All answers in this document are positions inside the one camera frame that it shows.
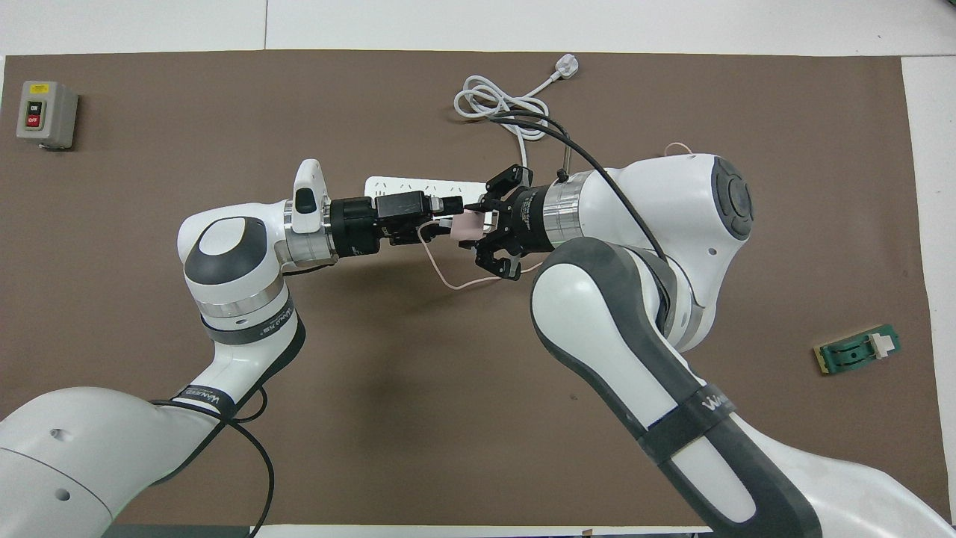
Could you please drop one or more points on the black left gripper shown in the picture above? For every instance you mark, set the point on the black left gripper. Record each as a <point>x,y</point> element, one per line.
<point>355,228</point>

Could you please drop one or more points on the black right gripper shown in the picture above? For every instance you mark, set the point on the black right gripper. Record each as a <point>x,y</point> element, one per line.
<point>534,220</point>

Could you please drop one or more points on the pink charger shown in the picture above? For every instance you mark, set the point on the pink charger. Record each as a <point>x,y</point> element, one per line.
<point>469,226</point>

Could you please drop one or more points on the white power strip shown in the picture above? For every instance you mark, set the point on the white power strip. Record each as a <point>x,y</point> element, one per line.
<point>403,183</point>

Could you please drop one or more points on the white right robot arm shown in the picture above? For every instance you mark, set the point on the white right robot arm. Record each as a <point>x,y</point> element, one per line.
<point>612,336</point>

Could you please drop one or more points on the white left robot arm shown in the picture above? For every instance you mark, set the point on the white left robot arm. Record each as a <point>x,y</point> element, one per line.
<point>231,254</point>

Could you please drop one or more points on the brown table mat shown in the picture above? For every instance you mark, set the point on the brown table mat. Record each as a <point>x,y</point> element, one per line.
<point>478,418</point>

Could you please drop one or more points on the grey switch box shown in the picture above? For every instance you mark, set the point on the grey switch box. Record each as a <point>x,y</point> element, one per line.
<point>52,116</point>

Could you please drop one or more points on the green knife switch block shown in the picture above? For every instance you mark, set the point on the green knife switch block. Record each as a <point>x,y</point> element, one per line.
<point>851,353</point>

